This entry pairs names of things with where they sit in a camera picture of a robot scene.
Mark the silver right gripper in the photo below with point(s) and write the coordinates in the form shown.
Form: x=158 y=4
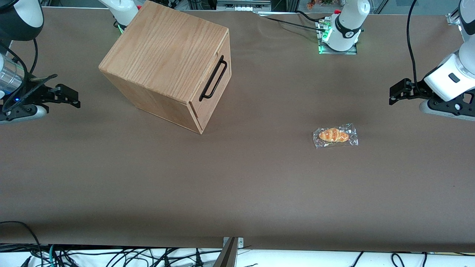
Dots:
x=38 y=93

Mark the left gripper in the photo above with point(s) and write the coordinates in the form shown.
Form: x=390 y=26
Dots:
x=412 y=90

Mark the oak drawer front panel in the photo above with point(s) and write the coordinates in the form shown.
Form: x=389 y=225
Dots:
x=219 y=97

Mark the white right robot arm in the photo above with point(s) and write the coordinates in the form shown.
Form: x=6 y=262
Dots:
x=26 y=15

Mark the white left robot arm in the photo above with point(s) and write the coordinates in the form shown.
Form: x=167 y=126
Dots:
x=347 y=22

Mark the bread roll in clear wrapper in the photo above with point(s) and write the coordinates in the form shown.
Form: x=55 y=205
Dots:
x=334 y=135

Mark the aluminium profile corner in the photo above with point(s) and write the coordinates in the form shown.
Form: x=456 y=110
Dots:
x=453 y=19

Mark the light oak wooden cabinet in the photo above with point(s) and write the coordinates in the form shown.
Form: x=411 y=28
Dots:
x=163 y=55

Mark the small orange object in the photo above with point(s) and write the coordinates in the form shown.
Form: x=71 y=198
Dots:
x=311 y=4

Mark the brown table cover sheet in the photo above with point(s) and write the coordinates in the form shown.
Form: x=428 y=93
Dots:
x=237 y=185

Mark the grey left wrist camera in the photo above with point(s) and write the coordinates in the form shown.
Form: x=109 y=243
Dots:
x=426 y=108

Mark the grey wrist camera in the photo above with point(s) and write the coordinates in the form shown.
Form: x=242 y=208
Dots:
x=33 y=111
x=426 y=108

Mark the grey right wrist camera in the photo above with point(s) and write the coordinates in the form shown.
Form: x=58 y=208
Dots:
x=33 y=111

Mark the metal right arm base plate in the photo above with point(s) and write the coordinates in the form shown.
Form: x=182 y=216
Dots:
x=119 y=27

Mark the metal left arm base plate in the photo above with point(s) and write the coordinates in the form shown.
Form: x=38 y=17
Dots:
x=323 y=50

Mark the aluminium frame rack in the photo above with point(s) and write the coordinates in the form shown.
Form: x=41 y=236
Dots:
x=243 y=4

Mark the small metal table bracket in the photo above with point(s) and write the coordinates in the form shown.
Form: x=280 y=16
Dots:
x=239 y=241

